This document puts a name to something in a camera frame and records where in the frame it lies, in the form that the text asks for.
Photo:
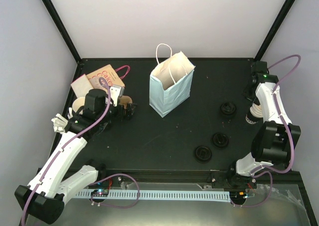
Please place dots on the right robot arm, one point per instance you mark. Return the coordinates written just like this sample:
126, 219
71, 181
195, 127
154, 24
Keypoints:
273, 147

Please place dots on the right paper cup stack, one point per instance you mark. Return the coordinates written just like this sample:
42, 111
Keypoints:
254, 113

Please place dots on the black coffee lid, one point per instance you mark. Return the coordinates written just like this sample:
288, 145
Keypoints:
228, 109
202, 154
219, 140

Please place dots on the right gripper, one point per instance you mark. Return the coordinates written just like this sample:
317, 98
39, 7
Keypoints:
252, 94

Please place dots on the black right frame post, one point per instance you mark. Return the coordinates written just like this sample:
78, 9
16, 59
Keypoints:
287, 5

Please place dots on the brown Cakes paper bag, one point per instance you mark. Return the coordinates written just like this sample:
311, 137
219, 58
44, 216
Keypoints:
108, 73

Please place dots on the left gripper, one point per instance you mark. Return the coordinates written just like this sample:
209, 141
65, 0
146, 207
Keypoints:
123, 110

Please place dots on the black frame post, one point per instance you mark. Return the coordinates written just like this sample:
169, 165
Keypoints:
287, 5
61, 28

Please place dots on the light blue paper bag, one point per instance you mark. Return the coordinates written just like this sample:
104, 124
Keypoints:
170, 82

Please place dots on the light blue slotted cable duct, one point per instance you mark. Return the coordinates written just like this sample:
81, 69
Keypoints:
157, 195

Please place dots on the paper cup stack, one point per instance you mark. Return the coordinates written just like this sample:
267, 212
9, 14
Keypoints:
77, 104
254, 113

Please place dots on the left paper cup stack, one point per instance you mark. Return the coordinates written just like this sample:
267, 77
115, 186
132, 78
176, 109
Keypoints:
77, 104

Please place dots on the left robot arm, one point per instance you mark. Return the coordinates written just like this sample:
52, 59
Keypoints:
49, 191

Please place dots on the white pink-edged napkin pack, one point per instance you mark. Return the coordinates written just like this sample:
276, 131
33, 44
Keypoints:
81, 86

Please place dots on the black left frame post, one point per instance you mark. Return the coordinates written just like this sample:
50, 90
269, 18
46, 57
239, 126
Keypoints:
61, 28

